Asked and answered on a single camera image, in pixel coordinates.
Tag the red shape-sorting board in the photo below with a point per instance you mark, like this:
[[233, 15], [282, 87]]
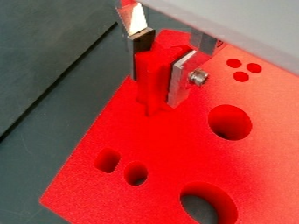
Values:
[[226, 146]]

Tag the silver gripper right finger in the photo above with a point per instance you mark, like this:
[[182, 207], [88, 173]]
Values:
[[188, 72]]

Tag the large grey panel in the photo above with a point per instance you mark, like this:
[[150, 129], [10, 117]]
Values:
[[45, 35]]

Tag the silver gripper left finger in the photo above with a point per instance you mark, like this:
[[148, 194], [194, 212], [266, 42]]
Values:
[[138, 33]]

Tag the red star-shaped peg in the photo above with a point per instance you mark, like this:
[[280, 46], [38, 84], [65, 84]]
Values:
[[154, 69]]

